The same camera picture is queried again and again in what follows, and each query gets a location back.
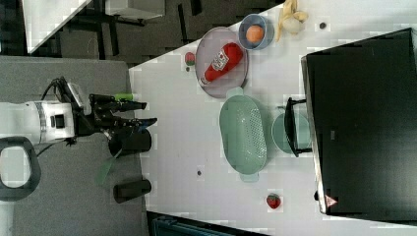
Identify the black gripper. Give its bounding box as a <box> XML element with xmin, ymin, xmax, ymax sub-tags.
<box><xmin>74</xmin><ymin>93</ymin><xmax>157</xmax><ymax>138</ymax></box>

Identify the green oval strainer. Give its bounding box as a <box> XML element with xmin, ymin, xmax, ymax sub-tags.
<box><xmin>219</xmin><ymin>88</ymin><xmax>268</xmax><ymax>183</ymax></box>

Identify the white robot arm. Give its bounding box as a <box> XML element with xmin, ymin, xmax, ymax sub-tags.
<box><xmin>1</xmin><ymin>77</ymin><xmax>157</xmax><ymax>203</ymax></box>

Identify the green marker pen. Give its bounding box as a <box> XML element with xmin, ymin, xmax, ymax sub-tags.
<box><xmin>114</xmin><ymin>93</ymin><xmax>135</xmax><ymax>101</ymax></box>

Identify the green tape strip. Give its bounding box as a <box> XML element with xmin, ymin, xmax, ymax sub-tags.
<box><xmin>95</xmin><ymin>157</ymin><xmax>115</xmax><ymax>186</ymax></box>

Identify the small red green fruit toy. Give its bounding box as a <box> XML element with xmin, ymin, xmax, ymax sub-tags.
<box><xmin>185</xmin><ymin>52</ymin><xmax>196</xmax><ymax>66</ymax></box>

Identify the pink round plate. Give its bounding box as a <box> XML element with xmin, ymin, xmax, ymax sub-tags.
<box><xmin>196</xmin><ymin>28</ymin><xmax>249</xmax><ymax>98</ymax></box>

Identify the red ketchup bottle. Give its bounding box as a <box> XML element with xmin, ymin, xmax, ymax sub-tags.
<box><xmin>200</xmin><ymin>42</ymin><xmax>243</xmax><ymax>85</ymax></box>

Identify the white table in background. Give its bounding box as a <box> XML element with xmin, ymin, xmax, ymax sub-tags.
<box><xmin>22</xmin><ymin>0</ymin><xmax>92</xmax><ymax>54</ymax></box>

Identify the orange fruit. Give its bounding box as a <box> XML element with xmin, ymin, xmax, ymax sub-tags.
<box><xmin>246</xmin><ymin>25</ymin><xmax>265</xmax><ymax>43</ymax></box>

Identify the blue bowl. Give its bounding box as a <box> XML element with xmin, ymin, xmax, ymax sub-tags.
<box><xmin>238</xmin><ymin>14</ymin><xmax>274</xmax><ymax>50</ymax></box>

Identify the red strawberry toy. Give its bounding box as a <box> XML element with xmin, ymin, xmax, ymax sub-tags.
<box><xmin>267</xmin><ymin>194</ymin><xmax>281</xmax><ymax>209</ymax></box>

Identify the green round plate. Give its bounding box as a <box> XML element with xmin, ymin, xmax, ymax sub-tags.
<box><xmin>271</xmin><ymin>113</ymin><xmax>311</xmax><ymax>153</ymax></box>

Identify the peeled banana toy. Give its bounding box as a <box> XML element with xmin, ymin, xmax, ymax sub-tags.
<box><xmin>275</xmin><ymin>0</ymin><xmax>309</xmax><ymax>42</ymax></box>

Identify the black oven appliance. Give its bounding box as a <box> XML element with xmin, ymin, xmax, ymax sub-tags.
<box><xmin>301</xmin><ymin>29</ymin><xmax>417</xmax><ymax>225</ymax></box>

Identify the black oven door handle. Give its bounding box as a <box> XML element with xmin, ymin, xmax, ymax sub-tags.
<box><xmin>284</xmin><ymin>97</ymin><xmax>312</xmax><ymax>157</ymax></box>

